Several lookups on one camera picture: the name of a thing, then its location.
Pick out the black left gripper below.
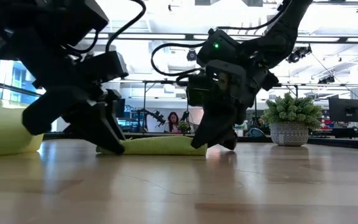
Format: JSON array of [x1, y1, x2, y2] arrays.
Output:
[[22, 58, 126, 156]]

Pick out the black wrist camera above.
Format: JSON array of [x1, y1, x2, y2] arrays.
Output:
[[85, 51, 129, 83], [186, 73, 213, 106]]

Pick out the black ceiling camera cluster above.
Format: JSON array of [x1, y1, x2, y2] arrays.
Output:
[[286, 45, 313, 64]]

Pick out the black metal table frame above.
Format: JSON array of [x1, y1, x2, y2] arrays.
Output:
[[44, 132, 358, 152]]

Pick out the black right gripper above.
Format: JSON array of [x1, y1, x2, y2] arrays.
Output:
[[190, 60, 279, 151]]

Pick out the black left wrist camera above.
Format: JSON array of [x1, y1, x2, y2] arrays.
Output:
[[85, 51, 129, 83]]

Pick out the black computer monitor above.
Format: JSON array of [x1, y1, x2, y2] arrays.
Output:
[[116, 98, 126, 119], [328, 98, 358, 123]]

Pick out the small background potted plant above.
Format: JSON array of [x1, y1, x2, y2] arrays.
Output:
[[178, 120, 191, 134]]

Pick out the black framed window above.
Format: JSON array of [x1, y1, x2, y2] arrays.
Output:
[[0, 54, 43, 108]]

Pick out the black ceiling track light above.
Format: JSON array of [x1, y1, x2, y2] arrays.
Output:
[[318, 75, 336, 85]]

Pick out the black background rig frame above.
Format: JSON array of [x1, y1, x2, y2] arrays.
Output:
[[126, 80, 300, 134]]

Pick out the long ceiling light strip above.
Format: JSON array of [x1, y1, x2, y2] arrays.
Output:
[[85, 30, 358, 44]]

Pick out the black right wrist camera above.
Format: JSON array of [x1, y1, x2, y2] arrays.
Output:
[[186, 73, 213, 106]]

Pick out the artificial green potted plant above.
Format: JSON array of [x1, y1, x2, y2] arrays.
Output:
[[260, 92, 323, 147]]

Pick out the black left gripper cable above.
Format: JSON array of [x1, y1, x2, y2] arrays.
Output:
[[63, 0, 147, 55]]

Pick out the yellow translucent plastic basket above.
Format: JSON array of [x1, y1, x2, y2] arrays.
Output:
[[0, 96, 45, 158]]

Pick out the person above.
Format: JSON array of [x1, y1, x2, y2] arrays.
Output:
[[164, 111, 180, 134]]

